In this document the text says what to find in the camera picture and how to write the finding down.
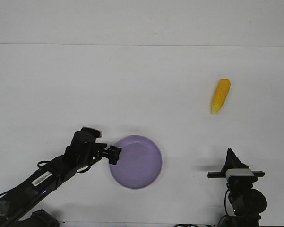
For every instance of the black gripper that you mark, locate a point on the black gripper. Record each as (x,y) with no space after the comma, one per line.
(83,152)
(244,199)

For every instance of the purple round plate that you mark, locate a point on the purple round plate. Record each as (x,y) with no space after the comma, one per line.
(140,162)

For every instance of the yellow corn cob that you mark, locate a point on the yellow corn cob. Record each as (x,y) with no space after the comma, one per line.
(220,95)

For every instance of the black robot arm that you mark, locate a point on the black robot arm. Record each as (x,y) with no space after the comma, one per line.
(15,203)
(238,221)

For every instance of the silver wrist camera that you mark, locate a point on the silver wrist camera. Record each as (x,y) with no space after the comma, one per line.
(95,132)
(238,172)

